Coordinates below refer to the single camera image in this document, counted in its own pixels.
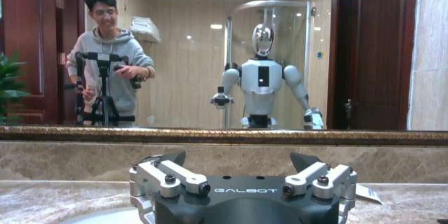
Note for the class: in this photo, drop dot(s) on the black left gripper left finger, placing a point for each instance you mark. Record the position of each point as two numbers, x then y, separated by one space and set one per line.
168 174

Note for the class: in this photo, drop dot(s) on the blue sticker on glass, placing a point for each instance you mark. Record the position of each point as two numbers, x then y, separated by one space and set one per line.
320 54

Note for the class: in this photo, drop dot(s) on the person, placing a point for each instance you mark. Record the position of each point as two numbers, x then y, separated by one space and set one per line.
108 51

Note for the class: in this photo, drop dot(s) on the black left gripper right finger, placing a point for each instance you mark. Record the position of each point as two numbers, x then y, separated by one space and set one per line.
326 175

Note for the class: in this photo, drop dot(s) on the gold mirror frame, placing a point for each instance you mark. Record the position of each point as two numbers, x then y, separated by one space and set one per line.
224 136

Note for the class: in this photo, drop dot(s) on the white paper card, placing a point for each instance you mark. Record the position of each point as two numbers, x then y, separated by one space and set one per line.
368 193

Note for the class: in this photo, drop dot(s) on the white sink basin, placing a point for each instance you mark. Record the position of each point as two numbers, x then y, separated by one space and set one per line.
104 216

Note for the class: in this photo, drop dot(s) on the green potted plant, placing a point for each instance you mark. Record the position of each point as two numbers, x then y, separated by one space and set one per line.
11 85

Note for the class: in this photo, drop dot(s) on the black tripod control rig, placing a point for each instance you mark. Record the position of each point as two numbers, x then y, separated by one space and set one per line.
102 87

